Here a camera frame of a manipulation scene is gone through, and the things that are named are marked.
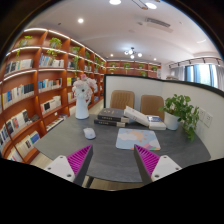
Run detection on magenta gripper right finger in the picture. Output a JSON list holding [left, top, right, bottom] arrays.
[[134, 145, 181, 185]]

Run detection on ceiling chandelier lamp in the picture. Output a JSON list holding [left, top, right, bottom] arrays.
[[124, 47, 143, 59]]

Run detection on tan chair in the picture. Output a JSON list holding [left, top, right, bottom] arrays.
[[110, 90, 135, 109], [140, 95, 164, 119]]

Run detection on right tan chair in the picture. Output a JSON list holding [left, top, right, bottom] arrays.
[[140, 95, 164, 119]]

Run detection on dark top stacked book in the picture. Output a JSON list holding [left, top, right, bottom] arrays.
[[97, 108, 129, 123]]

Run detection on white wall socket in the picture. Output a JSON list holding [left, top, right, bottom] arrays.
[[199, 108, 213, 127]]

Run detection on dark bottom stacked book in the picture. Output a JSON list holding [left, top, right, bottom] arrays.
[[94, 119, 126, 127]]

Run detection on dark stacked book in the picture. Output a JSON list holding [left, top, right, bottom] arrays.
[[94, 119, 126, 127], [97, 108, 129, 123]]

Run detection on green plant in white pot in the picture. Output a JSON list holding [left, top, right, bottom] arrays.
[[159, 94, 199, 142]]

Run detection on left tan chair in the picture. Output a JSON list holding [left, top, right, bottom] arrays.
[[110, 90, 135, 109]]

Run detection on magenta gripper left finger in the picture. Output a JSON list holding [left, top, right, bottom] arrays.
[[45, 145, 93, 186]]

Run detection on white partition wall panel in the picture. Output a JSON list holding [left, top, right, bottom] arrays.
[[104, 74, 224, 160]]

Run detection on white book with blue cover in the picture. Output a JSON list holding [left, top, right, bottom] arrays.
[[147, 115, 166, 130]]

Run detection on white computer mouse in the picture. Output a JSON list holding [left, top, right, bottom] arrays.
[[83, 128, 96, 140]]

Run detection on white vase with flowers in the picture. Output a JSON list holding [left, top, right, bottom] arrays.
[[72, 74, 97, 120]]

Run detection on orange wooden bookshelf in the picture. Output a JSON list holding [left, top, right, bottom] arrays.
[[0, 28, 106, 163]]

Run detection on white leaning book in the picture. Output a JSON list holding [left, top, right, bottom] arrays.
[[124, 106, 149, 126]]

